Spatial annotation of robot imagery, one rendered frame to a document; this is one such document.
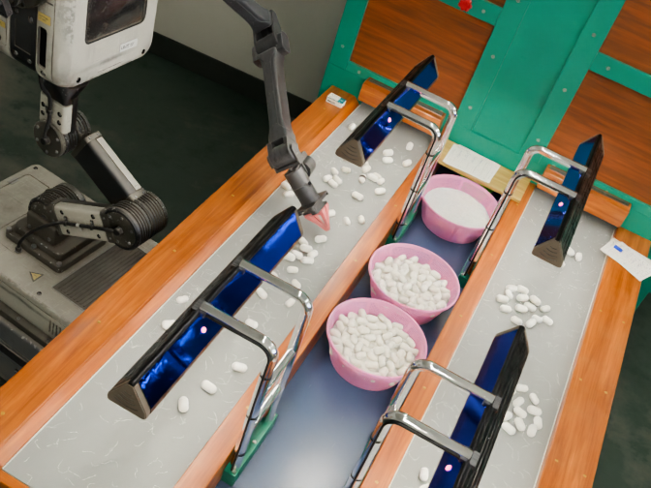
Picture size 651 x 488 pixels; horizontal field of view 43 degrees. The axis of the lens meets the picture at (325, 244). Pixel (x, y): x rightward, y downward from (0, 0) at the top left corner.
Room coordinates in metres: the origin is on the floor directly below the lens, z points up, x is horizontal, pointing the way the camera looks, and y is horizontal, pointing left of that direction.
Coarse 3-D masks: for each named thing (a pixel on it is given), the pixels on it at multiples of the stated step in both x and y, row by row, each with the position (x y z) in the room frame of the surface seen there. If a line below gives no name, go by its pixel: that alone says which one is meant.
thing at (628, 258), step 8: (616, 240) 2.30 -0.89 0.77; (608, 248) 2.24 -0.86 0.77; (616, 248) 2.24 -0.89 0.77; (624, 248) 2.27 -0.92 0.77; (616, 256) 2.21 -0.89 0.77; (624, 256) 2.23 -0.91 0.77; (632, 256) 2.24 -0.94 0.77; (640, 256) 2.26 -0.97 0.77; (624, 264) 2.18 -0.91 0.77; (632, 264) 2.19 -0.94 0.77; (640, 264) 2.21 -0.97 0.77; (648, 264) 2.23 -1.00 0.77; (632, 272) 2.15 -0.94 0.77; (640, 272) 2.17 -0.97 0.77; (648, 272) 2.18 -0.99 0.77; (640, 280) 2.13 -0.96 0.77
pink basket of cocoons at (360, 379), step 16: (352, 304) 1.60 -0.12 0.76; (368, 304) 1.62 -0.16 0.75; (384, 304) 1.63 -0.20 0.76; (336, 320) 1.55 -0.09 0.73; (400, 320) 1.61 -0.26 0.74; (416, 336) 1.57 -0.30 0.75; (336, 352) 1.41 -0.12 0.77; (336, 368) 1.43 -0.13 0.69; (352, 368) 1.39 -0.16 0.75; (368, 384) 1.40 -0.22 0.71; (384, 384) 1.40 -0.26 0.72
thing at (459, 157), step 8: (456, 144) 2.51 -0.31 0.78; (456, 152) 2.46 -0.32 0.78; (464, 152) 2.48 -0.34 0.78; (472, 152) 2.49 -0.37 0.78; (448, 160) 2.39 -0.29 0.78; (456, 160) 2.41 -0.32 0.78; (464, 160) 2.43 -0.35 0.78; (472, 160) 2.45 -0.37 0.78; (480, 160) 2.46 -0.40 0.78; (488, 160) 2.48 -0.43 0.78; (464, 168) 2.38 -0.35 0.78; (472, 168) 2.39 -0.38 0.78; (480, 168) 2.41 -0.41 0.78; (488, 168) 2.43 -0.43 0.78; (496, 168) 2.45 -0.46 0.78; (480, 176) 2.37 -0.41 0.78; (488, 176) 2.38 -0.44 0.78
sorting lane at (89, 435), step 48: (336, 144) 2.31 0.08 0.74; (384, 144) 2.41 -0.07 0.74; (336, 192) 2.07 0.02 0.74; (240, 240) 1.71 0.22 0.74; (336, 240) 1.85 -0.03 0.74; (192, 288) 1.47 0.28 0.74; (144, 336) 1.27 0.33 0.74; (96, 384) 1.10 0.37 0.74; (192, 384) 1.19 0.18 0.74; (240, 384) 1.23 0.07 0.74; (48, 432) 0.95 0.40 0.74; (96, 432) 0.99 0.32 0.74; (144, 432) 1.03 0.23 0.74; (192, 432) 1.07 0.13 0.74; (48, 480) 0.85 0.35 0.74; (96, 480) 0.89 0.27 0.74; (144, 480) 0.92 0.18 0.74
